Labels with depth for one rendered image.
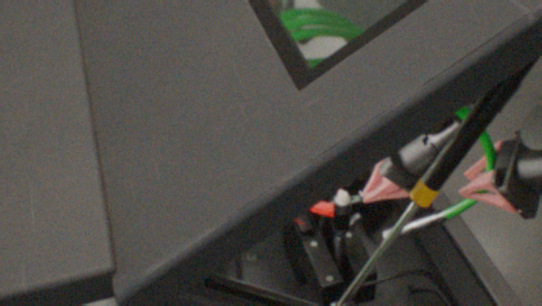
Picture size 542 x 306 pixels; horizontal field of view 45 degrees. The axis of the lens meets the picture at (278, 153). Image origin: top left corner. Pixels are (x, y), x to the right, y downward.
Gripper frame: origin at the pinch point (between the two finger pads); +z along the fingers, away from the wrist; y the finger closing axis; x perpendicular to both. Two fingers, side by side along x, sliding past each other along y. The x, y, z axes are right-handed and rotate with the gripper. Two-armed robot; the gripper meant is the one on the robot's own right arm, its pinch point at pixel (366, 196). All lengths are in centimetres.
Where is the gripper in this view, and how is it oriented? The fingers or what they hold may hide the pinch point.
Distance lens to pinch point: 104.6
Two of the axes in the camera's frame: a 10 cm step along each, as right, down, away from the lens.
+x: 0.6, 6.9, -7.2
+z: -6.5, 5.8, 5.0
